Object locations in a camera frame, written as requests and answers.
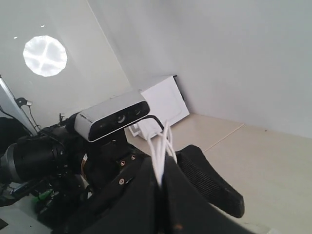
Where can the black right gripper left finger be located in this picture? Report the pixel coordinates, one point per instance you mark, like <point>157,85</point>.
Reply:
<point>133,213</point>

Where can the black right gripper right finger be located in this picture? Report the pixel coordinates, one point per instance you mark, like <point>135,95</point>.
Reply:
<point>188,212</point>

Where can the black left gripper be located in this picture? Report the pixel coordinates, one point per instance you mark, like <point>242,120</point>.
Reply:
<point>84,175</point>

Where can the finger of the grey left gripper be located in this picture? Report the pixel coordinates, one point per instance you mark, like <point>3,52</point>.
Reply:
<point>208,182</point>

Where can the white wired earphones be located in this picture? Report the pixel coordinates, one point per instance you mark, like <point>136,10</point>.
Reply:
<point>163,148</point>

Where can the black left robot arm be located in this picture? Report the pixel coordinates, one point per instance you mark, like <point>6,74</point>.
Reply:
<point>20,162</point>

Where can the white box on table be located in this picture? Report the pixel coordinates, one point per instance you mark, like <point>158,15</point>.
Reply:
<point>165,101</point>

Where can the round ceiling lamp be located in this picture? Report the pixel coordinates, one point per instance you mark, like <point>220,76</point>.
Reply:
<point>45,56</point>

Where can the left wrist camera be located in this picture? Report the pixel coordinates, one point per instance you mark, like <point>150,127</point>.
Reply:
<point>111,115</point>

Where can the aluminium frame post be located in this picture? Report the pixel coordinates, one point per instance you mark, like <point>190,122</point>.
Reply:
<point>10,107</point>

